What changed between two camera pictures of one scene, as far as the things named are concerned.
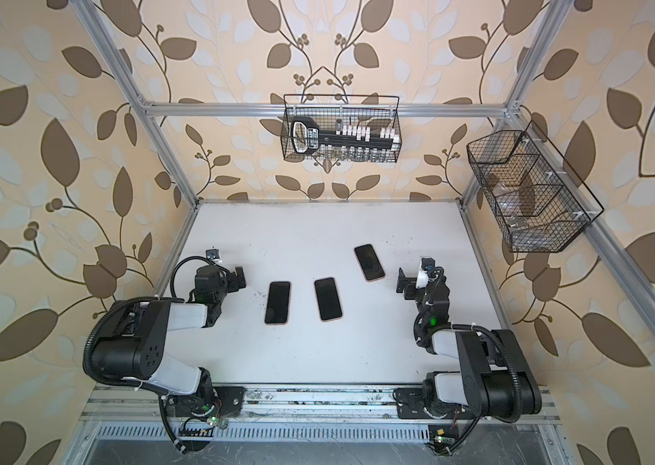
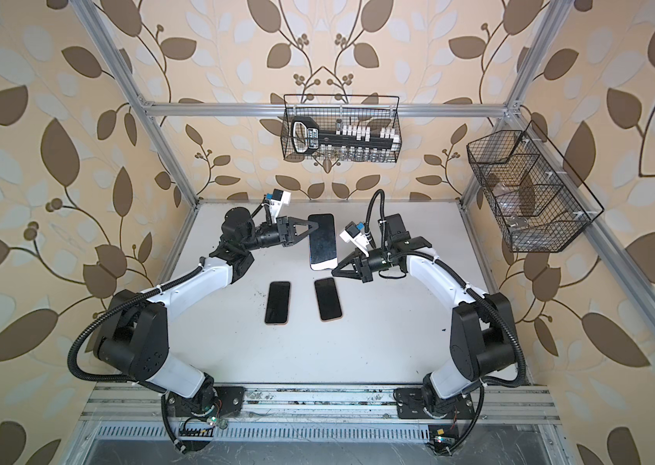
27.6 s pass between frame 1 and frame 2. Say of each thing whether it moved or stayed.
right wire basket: stayed
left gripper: moved
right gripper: moved
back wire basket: stayed
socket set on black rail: stayed
